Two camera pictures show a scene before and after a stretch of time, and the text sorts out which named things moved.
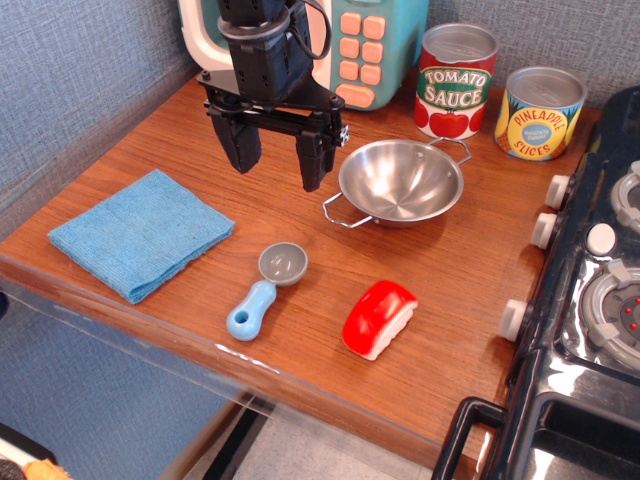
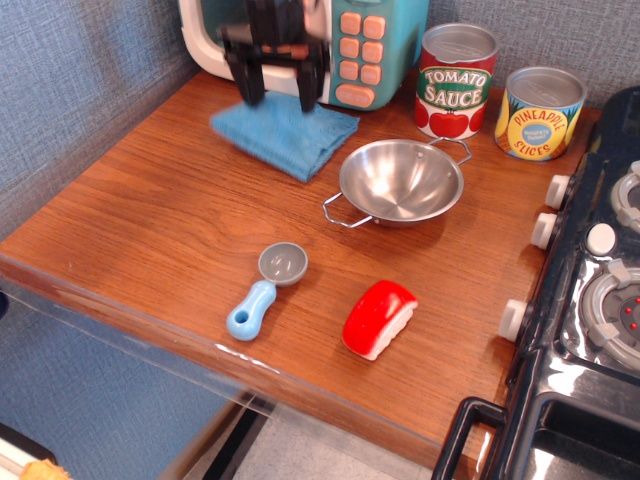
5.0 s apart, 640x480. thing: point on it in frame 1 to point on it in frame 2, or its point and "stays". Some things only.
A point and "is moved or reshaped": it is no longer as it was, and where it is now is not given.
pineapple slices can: [538, 113] stays
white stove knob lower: [512, 319] stays
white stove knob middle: [543, 230] stays
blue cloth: [144, 235] is moved or reshaped
